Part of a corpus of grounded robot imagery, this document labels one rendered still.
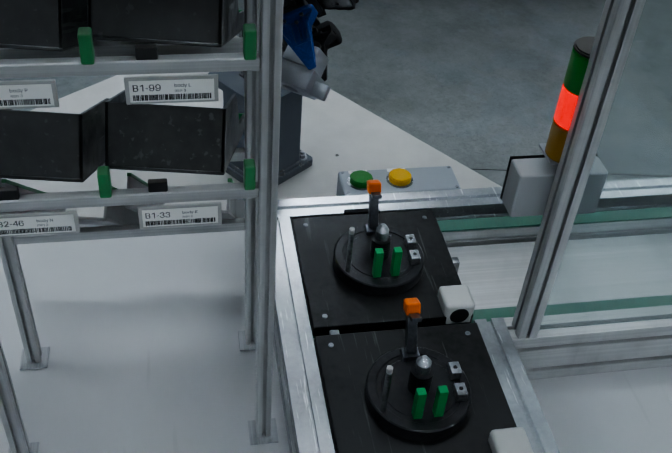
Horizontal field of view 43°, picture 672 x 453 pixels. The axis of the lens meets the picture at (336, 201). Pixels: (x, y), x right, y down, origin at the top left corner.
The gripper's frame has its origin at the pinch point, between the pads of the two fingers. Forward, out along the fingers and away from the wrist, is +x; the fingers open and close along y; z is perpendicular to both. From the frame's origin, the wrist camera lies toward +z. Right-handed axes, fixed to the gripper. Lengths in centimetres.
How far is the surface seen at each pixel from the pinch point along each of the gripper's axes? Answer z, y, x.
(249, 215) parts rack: -15.4, 3.6, 17.4
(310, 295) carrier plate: -14.4, 18.8, 27.5
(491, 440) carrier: 6, 11, 54
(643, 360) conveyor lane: 28, 42, 49
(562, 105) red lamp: 27.7, 0.4, 19.0
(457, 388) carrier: 3.5, 11.8, 46.7
